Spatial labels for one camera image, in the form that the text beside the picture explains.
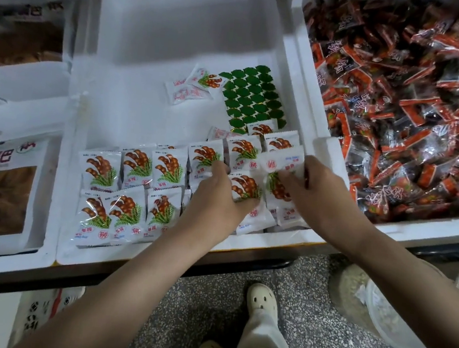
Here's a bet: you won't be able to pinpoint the white printed snack packet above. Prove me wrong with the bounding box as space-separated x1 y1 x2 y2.
253 141 308 205
227 170 264 205

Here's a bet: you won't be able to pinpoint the pile of white printed packets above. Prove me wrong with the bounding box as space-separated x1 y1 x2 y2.
69 55 325 268

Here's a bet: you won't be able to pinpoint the person's beige trousers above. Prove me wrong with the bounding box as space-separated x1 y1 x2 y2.
234 309 300 348

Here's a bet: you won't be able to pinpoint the person's right white shoe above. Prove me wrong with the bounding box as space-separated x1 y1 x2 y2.
244 281 282 322

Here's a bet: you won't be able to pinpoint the person's right forearm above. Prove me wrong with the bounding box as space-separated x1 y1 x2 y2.
334 218 459 348

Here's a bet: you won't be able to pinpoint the person's left hand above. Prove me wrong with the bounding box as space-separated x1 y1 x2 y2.
177 158 265 254

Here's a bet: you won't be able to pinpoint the person's left forearm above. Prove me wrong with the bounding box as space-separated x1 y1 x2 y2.
14 210 226 348

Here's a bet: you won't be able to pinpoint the clear round plastic tub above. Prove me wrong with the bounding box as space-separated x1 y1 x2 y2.
325 261 384 332

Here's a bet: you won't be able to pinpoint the pile of dark red packets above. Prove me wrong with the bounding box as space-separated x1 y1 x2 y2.
284 0 459 233

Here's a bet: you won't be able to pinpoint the person's right hand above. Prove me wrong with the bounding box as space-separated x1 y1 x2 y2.
273 152 381 256

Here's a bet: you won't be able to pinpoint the white red printed carton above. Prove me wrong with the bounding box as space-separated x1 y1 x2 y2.
8 280 87 348

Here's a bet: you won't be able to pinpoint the green leaf-pattern sheet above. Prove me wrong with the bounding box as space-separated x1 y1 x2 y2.
213 60 293 140

